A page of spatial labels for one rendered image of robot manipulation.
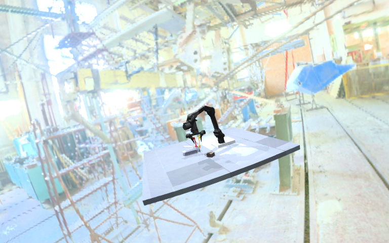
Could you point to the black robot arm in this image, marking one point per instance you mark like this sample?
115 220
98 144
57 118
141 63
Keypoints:
191 122

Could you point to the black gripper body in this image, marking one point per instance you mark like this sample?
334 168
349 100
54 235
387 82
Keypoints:
195 132

